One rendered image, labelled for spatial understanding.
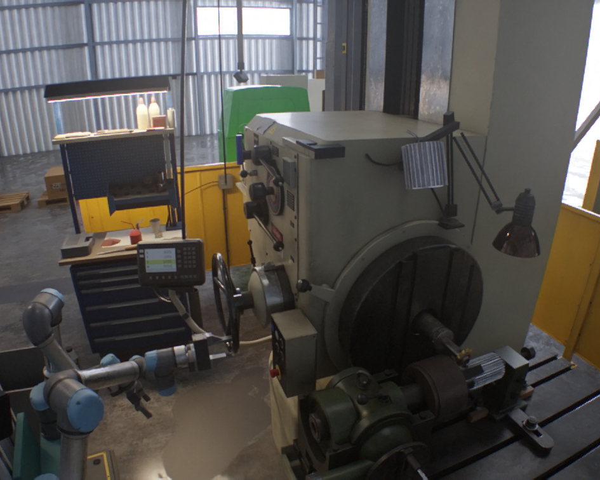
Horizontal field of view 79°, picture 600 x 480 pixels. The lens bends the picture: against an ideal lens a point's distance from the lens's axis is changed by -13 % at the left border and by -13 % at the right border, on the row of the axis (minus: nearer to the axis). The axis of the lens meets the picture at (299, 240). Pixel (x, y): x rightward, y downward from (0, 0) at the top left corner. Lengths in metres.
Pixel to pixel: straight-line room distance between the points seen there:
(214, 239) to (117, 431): 2.12
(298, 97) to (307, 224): 4.33
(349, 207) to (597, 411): 1.20
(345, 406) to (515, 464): 0.63
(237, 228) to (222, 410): 1.96
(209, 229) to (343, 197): 3.01
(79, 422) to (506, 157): 1.63
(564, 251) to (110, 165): 3.51
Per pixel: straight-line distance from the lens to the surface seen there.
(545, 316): 3.78
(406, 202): 1.34
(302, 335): 1.26
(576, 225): 3.43
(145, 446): 2.82
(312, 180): 1.17
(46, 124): 14.76
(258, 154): 1.46
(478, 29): 1.57
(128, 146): 3.23
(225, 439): 2.75
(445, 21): 1.70
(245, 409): 2.91
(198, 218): 4.08
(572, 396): 1.82
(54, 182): 7.93
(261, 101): 5.29
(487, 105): 1.51
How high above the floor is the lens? 2.09
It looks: 23 degrees down
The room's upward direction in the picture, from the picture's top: straight up
